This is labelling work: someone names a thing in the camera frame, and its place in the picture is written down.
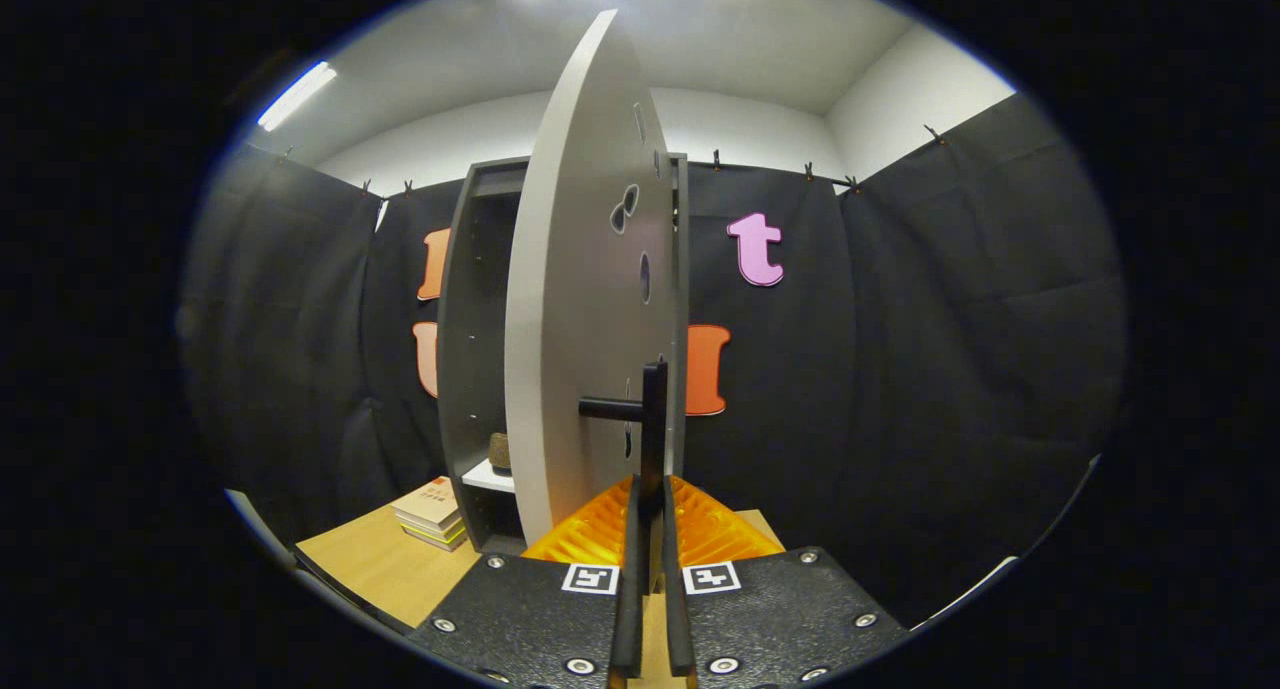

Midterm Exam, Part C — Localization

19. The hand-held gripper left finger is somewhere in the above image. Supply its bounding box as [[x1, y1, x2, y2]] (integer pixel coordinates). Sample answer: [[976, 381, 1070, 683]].
[[408, 474, 651, 689]]

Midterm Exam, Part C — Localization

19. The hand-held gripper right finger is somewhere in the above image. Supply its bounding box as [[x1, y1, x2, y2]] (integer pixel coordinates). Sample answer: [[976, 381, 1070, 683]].
[[660, 474, 911, 689]]

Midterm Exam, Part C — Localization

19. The dark grey shoe cabinet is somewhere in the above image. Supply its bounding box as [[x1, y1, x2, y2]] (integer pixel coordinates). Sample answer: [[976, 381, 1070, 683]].
[[437, 154, 691, 555]]

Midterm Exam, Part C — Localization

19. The beige shoe cabinet door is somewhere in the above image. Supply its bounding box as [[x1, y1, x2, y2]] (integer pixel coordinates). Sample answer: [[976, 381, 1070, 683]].
[[503, 9, 691, 550]]

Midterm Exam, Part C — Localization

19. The stack of books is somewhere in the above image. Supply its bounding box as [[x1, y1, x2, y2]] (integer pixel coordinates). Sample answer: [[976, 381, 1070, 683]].
[[390, 476, 469, 553]]

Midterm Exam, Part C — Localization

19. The black backdrop cloth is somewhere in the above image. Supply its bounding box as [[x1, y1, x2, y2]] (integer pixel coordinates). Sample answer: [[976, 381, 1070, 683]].
[[180, 94, 1131, 630]]

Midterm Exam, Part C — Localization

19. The ceiling light panel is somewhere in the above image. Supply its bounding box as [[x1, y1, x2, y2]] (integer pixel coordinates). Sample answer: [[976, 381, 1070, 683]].
[[257, 61, 338, 132]]

